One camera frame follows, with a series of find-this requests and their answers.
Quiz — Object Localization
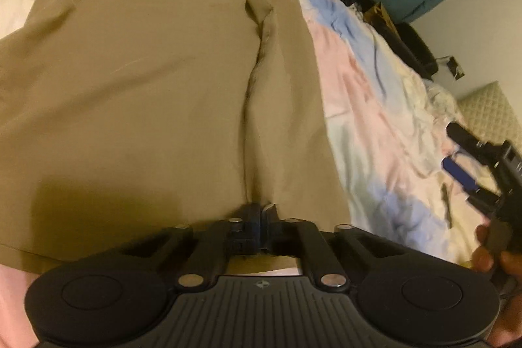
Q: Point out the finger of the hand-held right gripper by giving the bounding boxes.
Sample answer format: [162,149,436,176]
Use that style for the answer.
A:
[446,122,497,166]
[441,155,501,217]

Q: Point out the cream quilted headboard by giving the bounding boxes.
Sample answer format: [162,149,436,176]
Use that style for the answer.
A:
[457,81,522,153]

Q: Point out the brown paper bag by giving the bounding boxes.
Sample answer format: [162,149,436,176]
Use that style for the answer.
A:
[363,1,402,43]

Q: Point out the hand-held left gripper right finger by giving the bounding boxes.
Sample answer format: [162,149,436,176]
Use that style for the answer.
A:
[262,203,393,290]

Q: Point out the person's right hand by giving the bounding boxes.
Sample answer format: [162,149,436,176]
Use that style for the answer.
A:
[472,223,522,348]

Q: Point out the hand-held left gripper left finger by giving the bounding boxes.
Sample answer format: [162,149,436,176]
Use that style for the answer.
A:
[121,204,262,289]

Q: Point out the pastel patchwork blanket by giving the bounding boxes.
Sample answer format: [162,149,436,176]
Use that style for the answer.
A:
[0,0,496,348]

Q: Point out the khaki garment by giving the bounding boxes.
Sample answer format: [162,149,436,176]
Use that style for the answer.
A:
[0,0,352,274]

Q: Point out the black bag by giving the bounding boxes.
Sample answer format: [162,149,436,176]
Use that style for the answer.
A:
[383,22,440,80]

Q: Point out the wall charger plug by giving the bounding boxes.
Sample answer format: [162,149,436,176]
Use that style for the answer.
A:
[436,55,466,81]

